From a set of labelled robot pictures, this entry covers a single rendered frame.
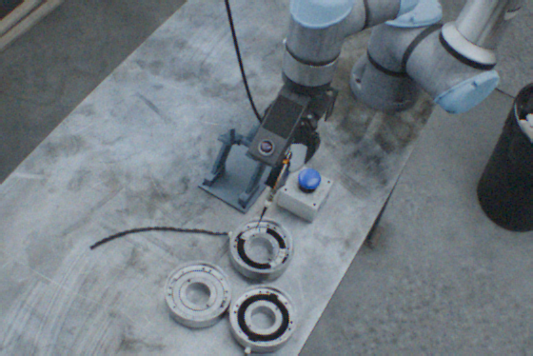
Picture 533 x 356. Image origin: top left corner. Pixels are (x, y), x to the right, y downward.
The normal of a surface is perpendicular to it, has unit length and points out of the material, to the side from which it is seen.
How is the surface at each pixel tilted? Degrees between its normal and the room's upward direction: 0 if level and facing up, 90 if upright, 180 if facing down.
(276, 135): 32
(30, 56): 0
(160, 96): 0
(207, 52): 0
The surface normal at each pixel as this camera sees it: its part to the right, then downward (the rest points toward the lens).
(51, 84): 0.11, -0.58
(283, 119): -0.15, -0.13
